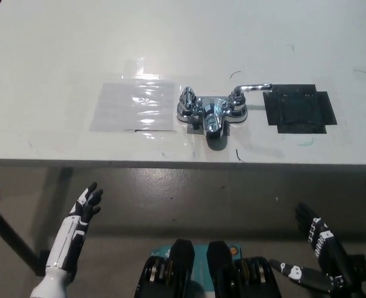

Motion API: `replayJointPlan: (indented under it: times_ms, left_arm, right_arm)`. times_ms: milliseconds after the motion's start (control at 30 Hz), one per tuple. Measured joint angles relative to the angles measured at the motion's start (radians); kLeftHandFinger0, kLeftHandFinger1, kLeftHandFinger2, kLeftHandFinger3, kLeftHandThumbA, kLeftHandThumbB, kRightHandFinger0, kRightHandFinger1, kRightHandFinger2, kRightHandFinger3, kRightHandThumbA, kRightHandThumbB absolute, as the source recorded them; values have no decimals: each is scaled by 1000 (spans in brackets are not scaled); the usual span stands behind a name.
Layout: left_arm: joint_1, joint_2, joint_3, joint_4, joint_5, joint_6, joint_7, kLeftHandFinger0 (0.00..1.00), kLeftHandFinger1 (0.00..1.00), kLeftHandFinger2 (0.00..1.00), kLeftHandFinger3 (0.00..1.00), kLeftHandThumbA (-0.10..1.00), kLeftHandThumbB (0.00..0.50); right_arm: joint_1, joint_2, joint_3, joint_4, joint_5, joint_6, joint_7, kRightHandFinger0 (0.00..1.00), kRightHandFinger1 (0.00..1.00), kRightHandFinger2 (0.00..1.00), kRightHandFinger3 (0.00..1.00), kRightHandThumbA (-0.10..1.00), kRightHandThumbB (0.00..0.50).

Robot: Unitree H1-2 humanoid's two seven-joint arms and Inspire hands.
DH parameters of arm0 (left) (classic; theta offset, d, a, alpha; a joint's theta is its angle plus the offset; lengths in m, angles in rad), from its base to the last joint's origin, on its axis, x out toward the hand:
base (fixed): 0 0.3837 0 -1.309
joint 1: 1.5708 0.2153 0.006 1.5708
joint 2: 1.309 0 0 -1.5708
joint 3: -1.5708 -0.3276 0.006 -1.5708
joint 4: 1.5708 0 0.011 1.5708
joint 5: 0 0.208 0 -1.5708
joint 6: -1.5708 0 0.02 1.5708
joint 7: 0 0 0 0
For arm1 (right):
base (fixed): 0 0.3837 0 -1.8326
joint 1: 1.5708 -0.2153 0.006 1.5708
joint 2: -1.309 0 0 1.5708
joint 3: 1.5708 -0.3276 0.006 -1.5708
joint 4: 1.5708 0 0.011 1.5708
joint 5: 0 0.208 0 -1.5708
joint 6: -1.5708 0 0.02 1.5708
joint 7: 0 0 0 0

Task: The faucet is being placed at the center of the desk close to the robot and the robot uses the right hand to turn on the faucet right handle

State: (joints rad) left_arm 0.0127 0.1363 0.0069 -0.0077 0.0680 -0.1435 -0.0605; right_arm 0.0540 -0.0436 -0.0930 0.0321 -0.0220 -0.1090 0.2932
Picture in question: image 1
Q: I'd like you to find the black tape square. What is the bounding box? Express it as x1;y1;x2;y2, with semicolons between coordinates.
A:
262;83;338;135

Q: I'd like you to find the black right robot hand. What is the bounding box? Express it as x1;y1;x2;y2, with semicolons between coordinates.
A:
269;202;366;298

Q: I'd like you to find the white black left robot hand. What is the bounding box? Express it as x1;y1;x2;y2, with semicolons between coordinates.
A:
45;182;104;276

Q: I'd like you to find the black metal table frame bar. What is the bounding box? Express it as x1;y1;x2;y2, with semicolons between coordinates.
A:
0;195;50;277

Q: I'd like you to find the clear plastic sheet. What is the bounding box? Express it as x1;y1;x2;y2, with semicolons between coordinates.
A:
89;82;177;133

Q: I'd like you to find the grey table leg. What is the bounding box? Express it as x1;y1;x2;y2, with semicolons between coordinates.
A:
39;166;75;254

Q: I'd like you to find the chrome faucet lever handle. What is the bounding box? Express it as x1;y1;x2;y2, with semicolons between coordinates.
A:
229;82;273;108
178;86;198;114

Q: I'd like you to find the chrome faucet body with spout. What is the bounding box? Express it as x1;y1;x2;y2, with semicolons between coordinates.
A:
175;95;250;140

